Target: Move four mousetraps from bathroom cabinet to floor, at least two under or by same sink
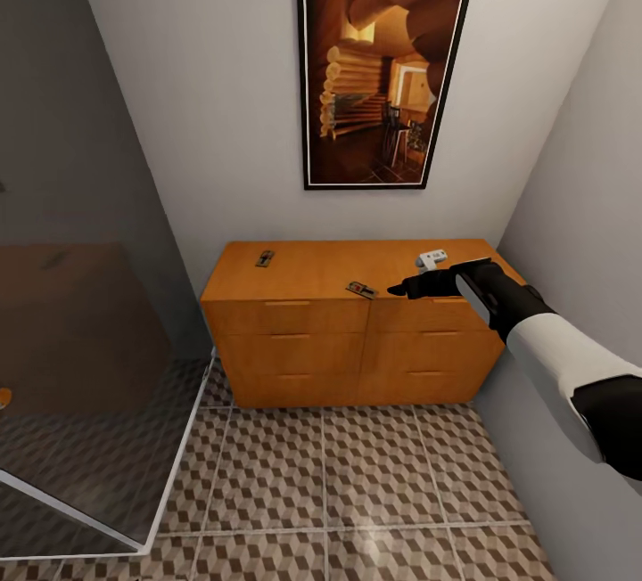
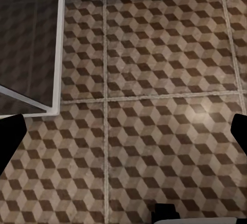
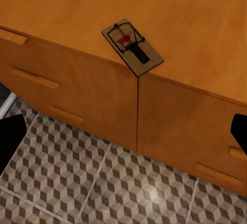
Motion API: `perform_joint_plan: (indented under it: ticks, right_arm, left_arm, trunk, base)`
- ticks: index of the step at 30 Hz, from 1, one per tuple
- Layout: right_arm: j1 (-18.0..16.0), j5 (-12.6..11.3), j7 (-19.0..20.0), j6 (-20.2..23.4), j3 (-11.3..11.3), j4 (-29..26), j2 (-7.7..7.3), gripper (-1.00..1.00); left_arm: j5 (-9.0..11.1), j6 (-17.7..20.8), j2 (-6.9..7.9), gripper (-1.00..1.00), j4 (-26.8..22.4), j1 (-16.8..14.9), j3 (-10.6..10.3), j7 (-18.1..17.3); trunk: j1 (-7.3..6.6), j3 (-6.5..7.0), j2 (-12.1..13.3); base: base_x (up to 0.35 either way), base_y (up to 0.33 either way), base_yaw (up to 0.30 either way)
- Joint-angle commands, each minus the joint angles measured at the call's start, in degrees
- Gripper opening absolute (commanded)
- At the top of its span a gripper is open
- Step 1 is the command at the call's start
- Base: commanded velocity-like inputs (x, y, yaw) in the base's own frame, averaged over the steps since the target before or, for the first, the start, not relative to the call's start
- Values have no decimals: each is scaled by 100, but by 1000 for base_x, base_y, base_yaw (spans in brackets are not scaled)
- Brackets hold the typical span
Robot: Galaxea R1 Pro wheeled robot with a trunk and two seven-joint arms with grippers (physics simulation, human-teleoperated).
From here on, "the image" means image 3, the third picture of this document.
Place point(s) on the mousetrap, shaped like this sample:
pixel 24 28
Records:
pixel 132 47

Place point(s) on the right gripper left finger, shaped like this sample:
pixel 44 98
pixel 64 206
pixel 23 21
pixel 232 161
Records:
pixel 12 131

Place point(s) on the cabinet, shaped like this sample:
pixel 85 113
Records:
pixel 54 57

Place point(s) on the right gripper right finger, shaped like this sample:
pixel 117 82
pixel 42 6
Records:
pixel 239 130

